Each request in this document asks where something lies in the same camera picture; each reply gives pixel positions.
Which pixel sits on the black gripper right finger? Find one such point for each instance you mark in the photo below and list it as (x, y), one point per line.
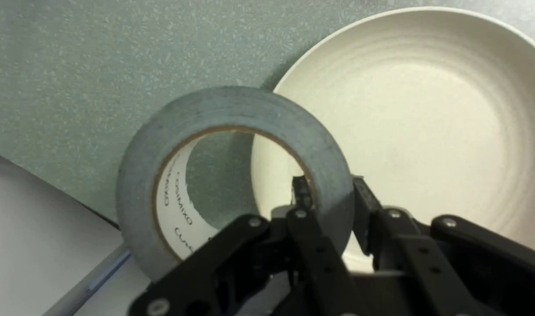
(466, 264)

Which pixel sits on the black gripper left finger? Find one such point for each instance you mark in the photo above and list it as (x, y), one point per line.
(232, 264)

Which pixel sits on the cream round plate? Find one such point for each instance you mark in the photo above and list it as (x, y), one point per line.
(425, 117)

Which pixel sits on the white flat board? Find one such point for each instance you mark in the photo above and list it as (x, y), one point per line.
(32, 247)

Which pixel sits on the black masking tape roll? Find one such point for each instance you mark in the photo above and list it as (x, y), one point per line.
(232, 106)

